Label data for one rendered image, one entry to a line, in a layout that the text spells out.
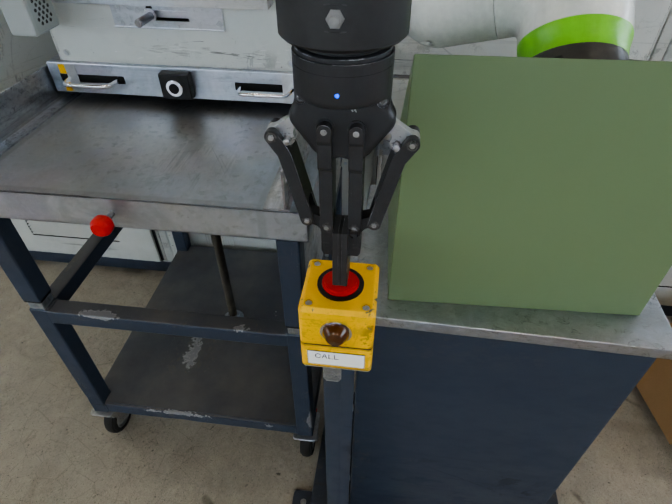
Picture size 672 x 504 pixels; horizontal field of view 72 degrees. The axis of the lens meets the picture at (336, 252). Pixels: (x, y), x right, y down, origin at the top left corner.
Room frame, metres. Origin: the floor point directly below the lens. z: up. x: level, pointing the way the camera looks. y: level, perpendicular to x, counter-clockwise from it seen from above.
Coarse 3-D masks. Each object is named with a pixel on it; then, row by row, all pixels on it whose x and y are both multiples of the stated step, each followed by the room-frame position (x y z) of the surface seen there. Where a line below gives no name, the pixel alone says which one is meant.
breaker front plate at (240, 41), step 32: (64, 32) 0.95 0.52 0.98; (96, 32) 0.94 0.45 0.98; (128, 32) 0.93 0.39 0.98; (160, 32) 0.92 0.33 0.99; (192, 32) 0.91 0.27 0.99; (224, 32) 0.91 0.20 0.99; (256, 32) 0.90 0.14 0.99; (160, 64) 0.92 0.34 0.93; (192, 64) 0.91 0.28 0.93; (224, 64) 0.91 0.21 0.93; (256, 64) 0.90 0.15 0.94; (288, 64) 0.89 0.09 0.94
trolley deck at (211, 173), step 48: (96, 96) 0.96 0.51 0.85; (144, 96) 0.96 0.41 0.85; (48, 144) 0.75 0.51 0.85; (96, 144) 0.75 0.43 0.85; (144, 144) 0.75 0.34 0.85; (192, 144) 0.75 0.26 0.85; (240, 144) 0.75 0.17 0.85; (0, 192) 0.61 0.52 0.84; (48, 192) 0.60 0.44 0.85; (96, 192) 0.60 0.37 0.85; (144, 192) 0.60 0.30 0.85; (192, 192) 0.60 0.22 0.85; (240, 192) 0.60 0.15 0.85; (288, 240) 0.55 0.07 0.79
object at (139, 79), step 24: (96, 72) 0.93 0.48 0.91; (120, 72) 0.92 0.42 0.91; (144, 72) 0.92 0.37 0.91; (192, 72) 0.90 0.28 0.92; (216, 72) 0.90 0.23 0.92; (240, 72) 0.89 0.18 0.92; (264, 72) 0.89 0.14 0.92; (288, 72) 0.88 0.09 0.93; (216, 96) 0.90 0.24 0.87; (240, 96) 0.89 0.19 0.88
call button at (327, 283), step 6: (324, 276) 0.36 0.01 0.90; (330, 276) 0.35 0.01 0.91; (348, 276) 0.35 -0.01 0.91; (354, 276) 0.35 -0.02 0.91; (324, 282) 0.35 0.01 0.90; (330, 282) 0.35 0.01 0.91; (348, 282) 0.35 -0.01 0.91; (354, 282) 0.35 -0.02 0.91; (324, 288) 0.34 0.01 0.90; (330, 288) 0.34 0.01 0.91; (336, 288) 0.34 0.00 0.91; (342, 288) 0.34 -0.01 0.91; (348, 288) 0.34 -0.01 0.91; (354, 288) 0.34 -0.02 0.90; (336, 294) 0.33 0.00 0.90; (342, 294) 0.33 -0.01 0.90; (348, 294) 0.33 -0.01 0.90
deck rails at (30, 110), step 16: (32, 80) 0.90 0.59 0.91; (48, 80) 0.94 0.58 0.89; (0, 96) 0.81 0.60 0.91; (16, 96) 0.84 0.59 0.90; (32, 96) 0.88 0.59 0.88; (48, 96) 0.92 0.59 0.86; (64, 96) 0.95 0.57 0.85; (0, 112) 0.79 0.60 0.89; (16, 112) 0.82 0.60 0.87; (32, 112) 0.86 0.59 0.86; (48, 112) 0.87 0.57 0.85; (0, 128) 0.77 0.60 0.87; (16, 128) 0.81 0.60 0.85; (32, 128) 0.81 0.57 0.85; (0, 144) 0.74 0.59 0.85; (304, 144) 0.71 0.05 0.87; (304, 160) 0.69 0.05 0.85; (272, 192) 0.59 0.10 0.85; (288, 192) 0.57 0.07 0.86; (272, 208) 0.55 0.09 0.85; (288, 208) 0.55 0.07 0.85
